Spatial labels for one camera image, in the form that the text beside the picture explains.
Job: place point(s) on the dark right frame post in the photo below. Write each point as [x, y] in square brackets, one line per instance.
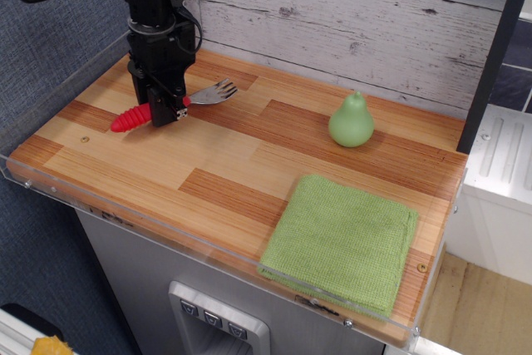
[499, 46]

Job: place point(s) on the green folded cloth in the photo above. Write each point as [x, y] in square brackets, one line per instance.
[341, 244]

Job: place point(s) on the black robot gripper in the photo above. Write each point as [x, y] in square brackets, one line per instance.
[159, 58]

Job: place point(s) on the grey toy fridge cabinet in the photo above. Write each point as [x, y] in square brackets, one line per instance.
[141, 271]

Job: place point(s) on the silver dispenser panel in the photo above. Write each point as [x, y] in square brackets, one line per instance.
[214, 321]

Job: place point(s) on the clear acrylic table guard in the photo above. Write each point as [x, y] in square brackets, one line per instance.
[215, 183]

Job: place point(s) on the yellow object at corner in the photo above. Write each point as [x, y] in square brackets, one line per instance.
[50, 346]

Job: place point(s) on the green toy pear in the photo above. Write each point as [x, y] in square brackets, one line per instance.
[351, 125]

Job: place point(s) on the white and black left object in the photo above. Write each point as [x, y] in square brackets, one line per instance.
[20, 330]

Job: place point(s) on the red handled metal fork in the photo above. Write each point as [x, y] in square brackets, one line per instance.
[140, 115]

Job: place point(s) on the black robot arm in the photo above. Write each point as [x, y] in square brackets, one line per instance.
[162, 13]

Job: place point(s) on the white toy sink unit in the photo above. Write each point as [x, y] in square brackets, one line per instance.
[490, 225]

